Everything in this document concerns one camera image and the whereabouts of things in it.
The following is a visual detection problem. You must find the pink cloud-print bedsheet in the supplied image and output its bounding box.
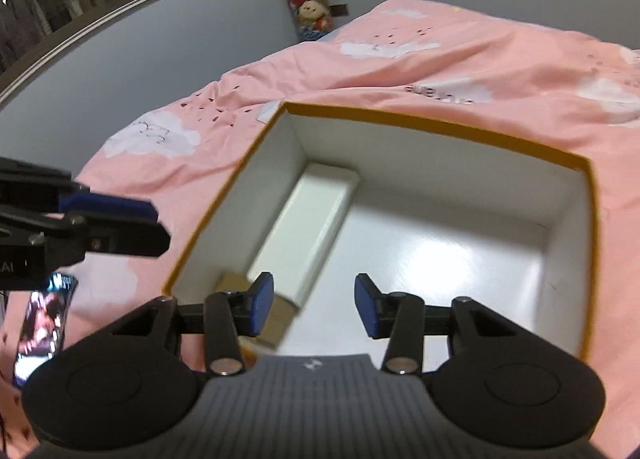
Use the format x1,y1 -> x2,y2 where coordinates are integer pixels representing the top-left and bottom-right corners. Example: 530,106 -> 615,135
0,0 -> 640,459

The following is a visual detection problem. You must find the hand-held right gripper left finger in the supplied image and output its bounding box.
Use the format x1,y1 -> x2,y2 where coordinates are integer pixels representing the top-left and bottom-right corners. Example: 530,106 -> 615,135
107,273 -> 275,376

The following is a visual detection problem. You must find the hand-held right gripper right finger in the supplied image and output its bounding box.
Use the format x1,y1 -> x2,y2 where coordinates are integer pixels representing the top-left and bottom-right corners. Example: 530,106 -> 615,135
354,274 -> 533,374

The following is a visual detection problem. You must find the small kraft brown box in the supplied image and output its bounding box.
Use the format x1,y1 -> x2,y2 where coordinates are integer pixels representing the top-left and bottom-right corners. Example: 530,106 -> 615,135
214,271 -> 301,351

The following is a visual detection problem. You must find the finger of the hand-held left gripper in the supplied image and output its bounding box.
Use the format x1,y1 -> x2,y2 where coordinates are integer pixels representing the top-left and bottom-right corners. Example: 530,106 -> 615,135
0,156 -> 157,225
0,212 -> 171,266

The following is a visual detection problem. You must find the long white box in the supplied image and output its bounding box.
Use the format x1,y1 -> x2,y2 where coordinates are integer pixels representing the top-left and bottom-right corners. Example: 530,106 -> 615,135
245,162 -> 362,310

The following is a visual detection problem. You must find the orange cardboard box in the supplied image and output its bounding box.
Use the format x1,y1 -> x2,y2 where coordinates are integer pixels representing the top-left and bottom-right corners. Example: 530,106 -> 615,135
162,100 -> 601,362

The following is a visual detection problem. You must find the dark picture-printed box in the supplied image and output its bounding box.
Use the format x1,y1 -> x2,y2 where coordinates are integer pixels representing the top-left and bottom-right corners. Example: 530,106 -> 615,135
12,273 -> 80,387

